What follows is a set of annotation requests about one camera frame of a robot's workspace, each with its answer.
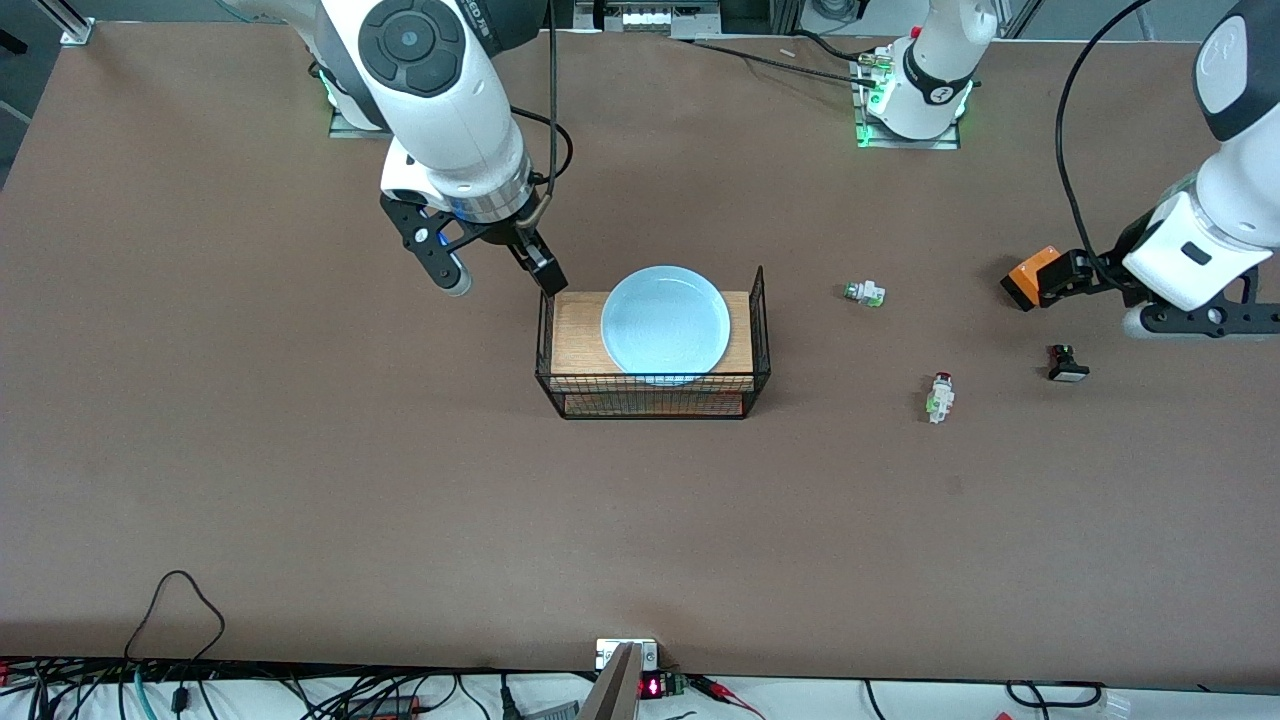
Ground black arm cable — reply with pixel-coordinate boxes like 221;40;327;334
1057;0;1156;286
510;0;575;229

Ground white light bar device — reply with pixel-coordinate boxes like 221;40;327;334
575;0;721;36

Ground black cable loop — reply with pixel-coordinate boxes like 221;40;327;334
1005;680;1106;709

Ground wooden shelf board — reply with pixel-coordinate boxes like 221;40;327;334
551;291;754;393
563;392;746;417

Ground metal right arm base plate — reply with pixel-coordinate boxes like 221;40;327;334
328;95;401;139

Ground black wire rack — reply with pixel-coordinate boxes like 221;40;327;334
535;265;772;421

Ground black push button white cap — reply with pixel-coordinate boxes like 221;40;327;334
1046;343;1091;384

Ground silver mounting plate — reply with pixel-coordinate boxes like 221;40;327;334
596;638;659;671

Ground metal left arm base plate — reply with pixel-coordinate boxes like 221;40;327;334
853;50;963;151

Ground light blue plate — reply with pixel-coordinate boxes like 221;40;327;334
601;265;732;381

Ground black looped cable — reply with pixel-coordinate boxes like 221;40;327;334
125;570;226;666

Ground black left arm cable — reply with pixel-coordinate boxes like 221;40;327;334
1057;0;1156;286

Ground black cable on table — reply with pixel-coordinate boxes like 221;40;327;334
665;36;886;89

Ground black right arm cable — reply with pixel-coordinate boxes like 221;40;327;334
510;0;575;229

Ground red and black probe leads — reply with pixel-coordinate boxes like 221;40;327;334
688;675;769;720

